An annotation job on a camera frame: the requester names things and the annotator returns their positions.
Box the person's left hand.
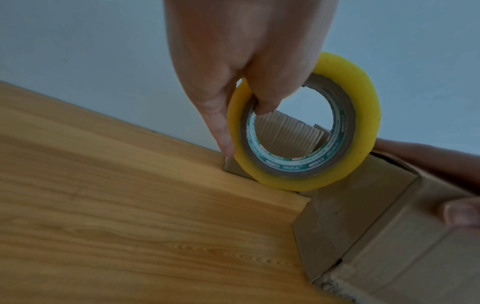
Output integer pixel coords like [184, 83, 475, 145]
[163, 0, 342, 158]

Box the person's right hand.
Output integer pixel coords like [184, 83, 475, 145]
[369, 138, 480, 229]

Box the brown cardboard paper box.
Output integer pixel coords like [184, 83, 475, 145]
[291, 149, 480, 304]
[222, 109, 333, 182]

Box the yellow tape roll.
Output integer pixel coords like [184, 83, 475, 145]
[225, 52, 382, 192]

